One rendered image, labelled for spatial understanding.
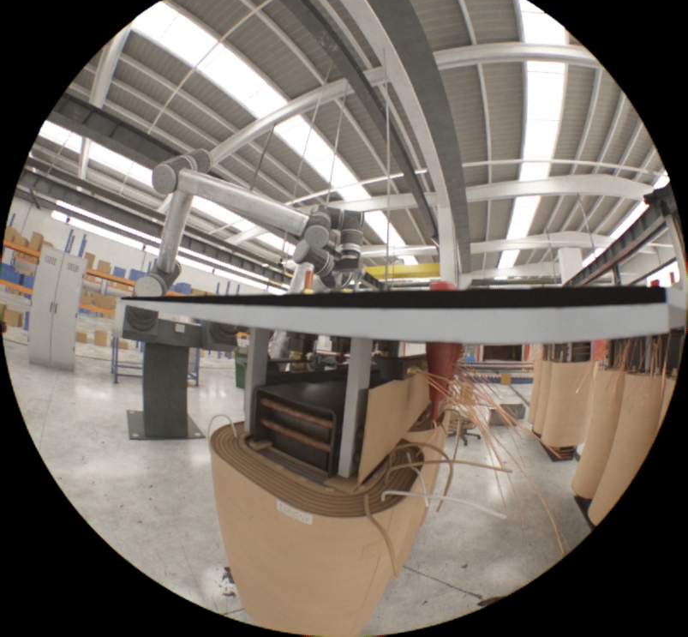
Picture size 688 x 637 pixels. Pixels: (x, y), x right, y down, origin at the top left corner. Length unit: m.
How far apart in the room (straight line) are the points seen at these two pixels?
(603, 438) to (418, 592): 1.46
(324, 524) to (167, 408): 2.50
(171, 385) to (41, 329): 3.13
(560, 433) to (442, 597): 2.13
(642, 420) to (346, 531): 1.56
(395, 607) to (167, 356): 2.65
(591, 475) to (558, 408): 1.14
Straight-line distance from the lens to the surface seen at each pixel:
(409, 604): 1.55
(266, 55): 10.20
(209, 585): 1.56
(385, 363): 0.49
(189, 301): 0.18
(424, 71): 3.79
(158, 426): 2.86
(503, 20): 9.84
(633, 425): 1.72
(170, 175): 1.10
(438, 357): 0.55
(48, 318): 5.04
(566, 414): 3.05
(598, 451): 2.11
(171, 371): 2.69
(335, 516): 0.41
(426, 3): 8.92
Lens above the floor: 1.35
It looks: 11 degrees up
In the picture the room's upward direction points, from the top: 5 degrees clockwise
